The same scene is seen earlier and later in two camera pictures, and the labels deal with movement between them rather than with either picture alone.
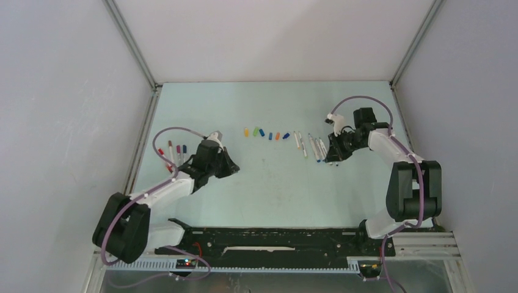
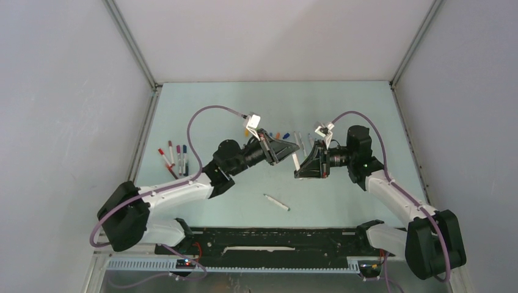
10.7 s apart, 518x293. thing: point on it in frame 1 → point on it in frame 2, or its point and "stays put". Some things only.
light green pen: x=300 y=137 stays put
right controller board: x=370 y=267 stays put
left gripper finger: x=228 y=167 → x=281 y=148
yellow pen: x=297 y=140 stays put
